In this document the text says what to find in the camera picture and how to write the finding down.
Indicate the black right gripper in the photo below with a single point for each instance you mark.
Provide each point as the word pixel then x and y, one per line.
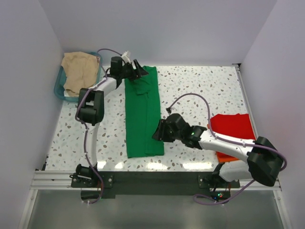
pixel 157 135

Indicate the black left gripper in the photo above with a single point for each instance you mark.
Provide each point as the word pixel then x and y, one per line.
pixel 138 72

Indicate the green t shirt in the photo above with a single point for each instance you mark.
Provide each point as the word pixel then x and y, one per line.
pixel 142 115

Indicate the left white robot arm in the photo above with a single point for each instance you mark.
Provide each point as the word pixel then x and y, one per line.
pixel 90 109

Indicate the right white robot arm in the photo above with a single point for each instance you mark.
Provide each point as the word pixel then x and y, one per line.
pixel 257 159

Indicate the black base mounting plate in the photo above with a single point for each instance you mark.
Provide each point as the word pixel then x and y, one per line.
pixel 110 184

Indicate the beige t shirt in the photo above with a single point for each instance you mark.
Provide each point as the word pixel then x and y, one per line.
pixel 81 71

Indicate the folded orange t shirt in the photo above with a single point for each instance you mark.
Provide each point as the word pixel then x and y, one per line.
pixel 225 129

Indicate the teal plastic basket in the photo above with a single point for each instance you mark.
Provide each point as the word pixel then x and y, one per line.
pixel 61 79

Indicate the folded red t shirt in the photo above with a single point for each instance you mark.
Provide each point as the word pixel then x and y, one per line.
pixel 237 125

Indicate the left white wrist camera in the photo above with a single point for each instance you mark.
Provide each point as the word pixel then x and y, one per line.
pixel 126 57

